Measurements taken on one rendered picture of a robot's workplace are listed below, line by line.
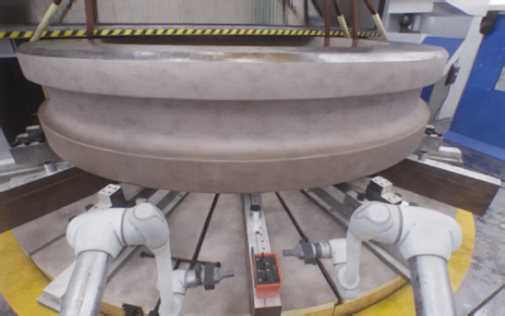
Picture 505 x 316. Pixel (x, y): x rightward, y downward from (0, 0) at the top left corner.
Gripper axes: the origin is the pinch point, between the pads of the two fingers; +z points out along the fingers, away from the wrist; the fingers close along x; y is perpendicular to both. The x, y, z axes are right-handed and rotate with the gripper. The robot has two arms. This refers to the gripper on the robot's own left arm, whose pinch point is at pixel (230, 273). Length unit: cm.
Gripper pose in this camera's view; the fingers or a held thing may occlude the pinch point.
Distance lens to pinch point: 143.5
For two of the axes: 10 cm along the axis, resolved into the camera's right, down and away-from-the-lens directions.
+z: 9.9, -1.3, 0.3
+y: 1.0, 8.8, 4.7
